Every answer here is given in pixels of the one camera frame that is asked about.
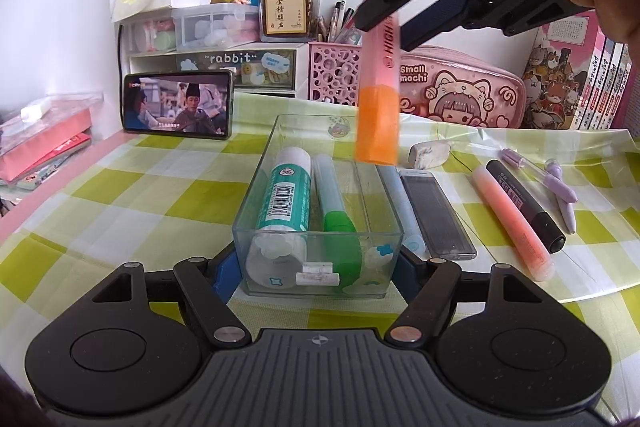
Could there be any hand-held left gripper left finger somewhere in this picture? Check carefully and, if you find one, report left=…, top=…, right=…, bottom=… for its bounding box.
left=91, top=242, right=252, bottom=351

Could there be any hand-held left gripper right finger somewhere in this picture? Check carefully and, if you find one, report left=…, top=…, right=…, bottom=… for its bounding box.
left=384, top=243, right=542, bottom=351

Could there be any light blue marker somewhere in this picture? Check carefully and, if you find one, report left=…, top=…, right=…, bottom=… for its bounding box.
left=377, top=166, right=427, bottom=259

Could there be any grey pencil lead case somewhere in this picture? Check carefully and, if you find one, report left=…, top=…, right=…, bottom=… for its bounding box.
left=400, top=170, right=478, bottom=261

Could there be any clear plastic organizer box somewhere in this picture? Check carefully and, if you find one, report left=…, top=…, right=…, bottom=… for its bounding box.
left=232, top=113, right=405, bottom=299

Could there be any pink highlighter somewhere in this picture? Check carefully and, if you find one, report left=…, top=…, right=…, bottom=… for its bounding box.
left=470, top=167, right=556, bottom=282

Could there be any white eraser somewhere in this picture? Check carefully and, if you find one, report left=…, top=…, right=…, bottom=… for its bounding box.
left=408, top=140, right=453, bottom=170

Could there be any orange highlighter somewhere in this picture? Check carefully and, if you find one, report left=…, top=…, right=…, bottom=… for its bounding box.
left=355, top=0, right=402, bottom=166

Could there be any black marker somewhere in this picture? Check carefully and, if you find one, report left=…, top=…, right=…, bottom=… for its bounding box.
left=486, top=159, right=567, bottom=254

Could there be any purple cartoon pen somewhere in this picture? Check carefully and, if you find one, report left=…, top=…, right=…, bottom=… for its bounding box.
left=545, top=158, right=577, bottom=236

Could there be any purple mechanical pencil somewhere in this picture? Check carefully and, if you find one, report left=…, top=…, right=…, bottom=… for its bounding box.
left=500, top=148, right=579, bottom=204

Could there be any bunch of pens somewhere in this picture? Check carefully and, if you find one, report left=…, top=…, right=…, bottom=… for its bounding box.
left=317, top=0, right=364, bottom=46

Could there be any green highlighter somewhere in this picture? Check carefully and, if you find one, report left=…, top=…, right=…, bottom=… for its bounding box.
left=311, top=154, right=364, bottom=293

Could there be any pink cartoon pencil case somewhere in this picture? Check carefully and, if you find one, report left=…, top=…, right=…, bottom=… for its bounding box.
left=395, top=48, right=534, bottom=128

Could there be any pink perforated pen basket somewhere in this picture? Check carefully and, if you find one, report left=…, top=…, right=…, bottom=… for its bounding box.
left=307, top=40, right=364, bottom=107

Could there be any green white glue stick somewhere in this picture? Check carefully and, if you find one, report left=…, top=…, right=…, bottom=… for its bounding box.
left=246, top=146, right=314, bottom=292

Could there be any pink illustrated book set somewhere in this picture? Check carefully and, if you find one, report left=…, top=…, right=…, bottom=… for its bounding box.
left=520, top=10, right=640, bottom=133

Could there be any clear lidded storage box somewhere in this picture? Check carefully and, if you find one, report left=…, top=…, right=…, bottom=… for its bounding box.
left=172, top=3, right=261, bottom=50

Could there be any smartphone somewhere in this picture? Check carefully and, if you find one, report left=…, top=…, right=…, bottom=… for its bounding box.
left=121, top=69, right=235, bottom=139

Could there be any white drawer organizer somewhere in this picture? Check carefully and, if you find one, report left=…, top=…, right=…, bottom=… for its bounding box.
left=127, top=41, right=310, bottom=100

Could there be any illustrated booklet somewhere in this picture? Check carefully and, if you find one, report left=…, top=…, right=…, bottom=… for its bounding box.
left=0, top=132, right=92, bottom=194

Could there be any pink red folder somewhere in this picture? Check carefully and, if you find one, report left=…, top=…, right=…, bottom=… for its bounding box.
left=0, top=107, right=94, bottom=178

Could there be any clear plastic document case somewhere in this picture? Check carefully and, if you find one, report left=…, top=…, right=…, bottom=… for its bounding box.
left=0, top=90, right=105, bottom=138

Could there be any small clear drawer unit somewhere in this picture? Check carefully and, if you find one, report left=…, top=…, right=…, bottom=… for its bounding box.
left=119, top=14, right=177, bottom=54

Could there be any white charger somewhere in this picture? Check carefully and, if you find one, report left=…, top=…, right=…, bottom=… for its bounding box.
left=20, top=98, right=52, bottom=123

